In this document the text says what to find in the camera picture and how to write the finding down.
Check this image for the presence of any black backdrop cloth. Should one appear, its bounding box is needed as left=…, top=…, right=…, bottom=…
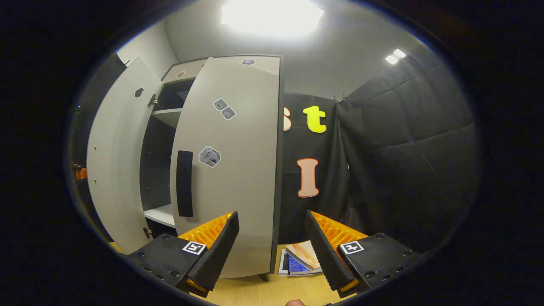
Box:
left=280, top=93, right=353, bottom=245

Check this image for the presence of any large ceiling light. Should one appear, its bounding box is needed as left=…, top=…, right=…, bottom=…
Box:
left=221, top=0, right=324, bottom=38

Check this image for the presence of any blue white booklet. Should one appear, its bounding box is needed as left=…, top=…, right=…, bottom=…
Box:
left=278, top=249, right=315, bottom=277

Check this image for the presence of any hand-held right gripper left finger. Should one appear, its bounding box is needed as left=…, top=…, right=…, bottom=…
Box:
left=127, top=211, right=240, bottom=298

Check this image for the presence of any grey shoe cabinet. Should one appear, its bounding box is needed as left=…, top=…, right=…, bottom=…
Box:
left=139, top=54, right=284, bottom=282

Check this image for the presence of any grey cabinet door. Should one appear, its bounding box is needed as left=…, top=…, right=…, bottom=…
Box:
left=86, top=57, right=164, bottom=255
left=170, top=57, right=281, bottom=279

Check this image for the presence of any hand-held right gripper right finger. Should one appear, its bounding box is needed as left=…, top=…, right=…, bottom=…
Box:
left=304, top=210, right=421, bottom=299

